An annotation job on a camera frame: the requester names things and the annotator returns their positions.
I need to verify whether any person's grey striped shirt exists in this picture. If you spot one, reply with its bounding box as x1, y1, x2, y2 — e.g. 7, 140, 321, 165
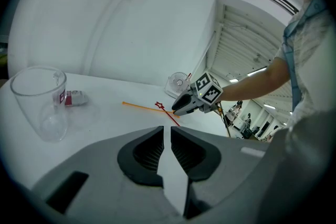
274, 0, 336, 125

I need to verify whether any white cable conduit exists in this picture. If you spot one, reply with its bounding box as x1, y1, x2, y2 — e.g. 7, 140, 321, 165
83, 0, 132, 76

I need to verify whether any orange star wand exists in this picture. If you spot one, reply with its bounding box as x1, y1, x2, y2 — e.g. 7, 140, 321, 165
121, 101, 181, 119

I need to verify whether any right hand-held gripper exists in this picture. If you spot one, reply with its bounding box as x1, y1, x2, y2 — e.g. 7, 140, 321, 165
172, 72, 224, 116

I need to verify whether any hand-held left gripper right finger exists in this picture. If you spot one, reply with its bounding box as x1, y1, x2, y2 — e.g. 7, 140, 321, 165
170, 125, 274, 219

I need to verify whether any ceiling strip light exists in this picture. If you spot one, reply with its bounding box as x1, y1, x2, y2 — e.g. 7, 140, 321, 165
246, 67, 267, 77

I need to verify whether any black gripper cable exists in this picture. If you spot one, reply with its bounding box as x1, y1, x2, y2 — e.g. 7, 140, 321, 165
214, 102, 232, 137

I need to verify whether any person's right forearm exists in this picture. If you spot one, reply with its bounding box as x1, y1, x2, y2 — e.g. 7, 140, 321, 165
220, 56, 287, 102

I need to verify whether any red star wand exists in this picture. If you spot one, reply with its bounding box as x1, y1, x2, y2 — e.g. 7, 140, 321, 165
154, 101, 181, 127

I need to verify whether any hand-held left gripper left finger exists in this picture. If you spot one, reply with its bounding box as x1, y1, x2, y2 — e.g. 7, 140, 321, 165
31, 125, 182, 222

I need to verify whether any small white desk fan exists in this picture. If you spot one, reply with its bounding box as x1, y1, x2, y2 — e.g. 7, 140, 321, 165
164, 72, 191, 99

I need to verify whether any clear plastic cup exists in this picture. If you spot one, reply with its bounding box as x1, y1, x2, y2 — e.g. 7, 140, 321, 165
9, 65, 68, 143

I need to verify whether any small red label packet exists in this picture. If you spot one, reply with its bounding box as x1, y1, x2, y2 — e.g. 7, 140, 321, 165
54, 88, 90, 108

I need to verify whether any light blue neck strap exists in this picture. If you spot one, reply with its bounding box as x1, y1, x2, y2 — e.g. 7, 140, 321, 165
282, 0, 329, 111

